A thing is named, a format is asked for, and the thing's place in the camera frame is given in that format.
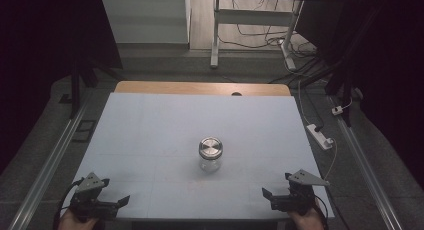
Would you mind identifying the black rectangular floor frame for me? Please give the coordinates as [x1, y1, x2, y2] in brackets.
[72, 119, 98, 144]

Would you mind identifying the clear glass jar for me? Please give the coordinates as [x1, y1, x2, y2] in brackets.
[199, 154, 222, 173]

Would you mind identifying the aluminium floor rail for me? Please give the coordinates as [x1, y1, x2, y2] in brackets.
[8, 89, 92, 230]
[328, 95, 405, 230]

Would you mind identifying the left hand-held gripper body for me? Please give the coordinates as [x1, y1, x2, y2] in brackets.
[69, 171, 118, 222]

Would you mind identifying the tangle of black floor cables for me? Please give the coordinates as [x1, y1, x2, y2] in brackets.
[218, 0, 319, 59]

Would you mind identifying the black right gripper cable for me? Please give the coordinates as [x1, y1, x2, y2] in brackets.
[312, 192, 330, 229]

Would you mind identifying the round silver metal lid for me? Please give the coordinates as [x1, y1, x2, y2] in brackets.
[198, 136, 224, 161]

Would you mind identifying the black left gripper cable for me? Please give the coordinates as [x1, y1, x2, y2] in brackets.
[52, 178, 84, 230]

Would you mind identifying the person's left hand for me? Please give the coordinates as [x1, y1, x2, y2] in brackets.
[57, 209, 100, 230]

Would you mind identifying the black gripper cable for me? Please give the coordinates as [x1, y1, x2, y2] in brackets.
[312, 192, 330, 229]
[52, 178, 84, 230]

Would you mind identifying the white desk frame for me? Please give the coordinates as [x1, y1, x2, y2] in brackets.
[209, 0, 305, 71]

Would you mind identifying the person's right hand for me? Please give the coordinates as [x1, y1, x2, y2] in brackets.
[288, 203, 326, 230]

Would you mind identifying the white power strip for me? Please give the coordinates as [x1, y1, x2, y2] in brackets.
[306, 123, 335, 151]

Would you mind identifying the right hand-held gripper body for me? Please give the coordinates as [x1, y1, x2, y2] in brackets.
[270, 169, 331, 216]

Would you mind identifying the thin white cable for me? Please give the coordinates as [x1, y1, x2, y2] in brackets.
[323, 138, 339, 182]

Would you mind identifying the black curtain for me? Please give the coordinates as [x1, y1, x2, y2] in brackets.
[0, 0, 124, 176]
[333, 0, 424, 191]

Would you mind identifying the white cabinet panel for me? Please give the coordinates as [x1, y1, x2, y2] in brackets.
[100, 0, 192, 45]

